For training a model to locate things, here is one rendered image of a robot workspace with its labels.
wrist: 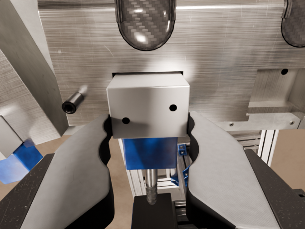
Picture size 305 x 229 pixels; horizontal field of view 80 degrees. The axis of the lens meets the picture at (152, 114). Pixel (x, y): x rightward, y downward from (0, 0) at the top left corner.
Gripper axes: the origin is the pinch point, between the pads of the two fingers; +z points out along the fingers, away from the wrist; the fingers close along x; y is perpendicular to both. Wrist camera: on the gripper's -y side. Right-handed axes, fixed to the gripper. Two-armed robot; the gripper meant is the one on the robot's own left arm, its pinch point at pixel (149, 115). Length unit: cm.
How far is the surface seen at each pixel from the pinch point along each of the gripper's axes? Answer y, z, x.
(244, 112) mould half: 1.2, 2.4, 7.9
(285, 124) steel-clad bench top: 8.2, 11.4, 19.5
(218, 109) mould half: 0.9, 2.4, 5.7
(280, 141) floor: 74, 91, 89
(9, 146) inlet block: 5.5, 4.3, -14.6
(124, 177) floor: 104, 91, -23
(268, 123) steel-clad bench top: 8.1, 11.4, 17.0
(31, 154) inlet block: 8.1, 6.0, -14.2
